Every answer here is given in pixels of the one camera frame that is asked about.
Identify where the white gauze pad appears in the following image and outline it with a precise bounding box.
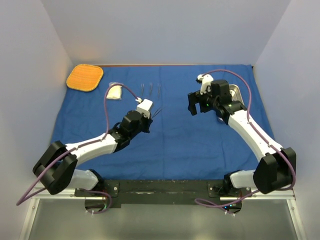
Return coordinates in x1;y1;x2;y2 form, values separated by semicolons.
105;82;122;100

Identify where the blue surgical drape cloth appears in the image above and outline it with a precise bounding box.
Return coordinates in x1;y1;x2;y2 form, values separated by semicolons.
51;64;273;180

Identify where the orange square woven mat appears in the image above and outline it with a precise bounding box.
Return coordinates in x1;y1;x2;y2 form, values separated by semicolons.
66;64;104;92

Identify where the steel instrument tray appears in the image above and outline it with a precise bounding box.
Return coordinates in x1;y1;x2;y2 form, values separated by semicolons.
229;84;244;104

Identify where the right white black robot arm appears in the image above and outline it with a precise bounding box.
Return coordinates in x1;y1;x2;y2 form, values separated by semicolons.
188;74;297;197

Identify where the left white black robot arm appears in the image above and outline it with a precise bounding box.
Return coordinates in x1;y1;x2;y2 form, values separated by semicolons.
32;109;153;196

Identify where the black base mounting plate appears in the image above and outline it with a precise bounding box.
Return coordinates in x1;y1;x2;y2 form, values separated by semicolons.
74;178;253;213

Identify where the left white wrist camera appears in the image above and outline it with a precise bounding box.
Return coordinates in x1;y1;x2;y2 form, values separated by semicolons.
136;98;153;119

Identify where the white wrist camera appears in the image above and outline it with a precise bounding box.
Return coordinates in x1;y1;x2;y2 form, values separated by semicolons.
136;98;153;119
196;73;214;95

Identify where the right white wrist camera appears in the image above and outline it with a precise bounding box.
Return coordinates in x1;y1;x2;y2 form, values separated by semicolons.
196;73;214;95

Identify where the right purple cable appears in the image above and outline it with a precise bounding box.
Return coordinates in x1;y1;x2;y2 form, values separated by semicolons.
194;69;298;211

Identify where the purple cable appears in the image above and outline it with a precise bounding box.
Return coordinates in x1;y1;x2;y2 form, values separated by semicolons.
15;83;142;215
194;69;298;211

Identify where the aluminium frame rail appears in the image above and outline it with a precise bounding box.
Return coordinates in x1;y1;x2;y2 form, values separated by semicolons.
33;189;295;201

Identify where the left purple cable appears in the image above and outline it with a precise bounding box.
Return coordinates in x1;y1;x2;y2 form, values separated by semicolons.
15;83;142;215

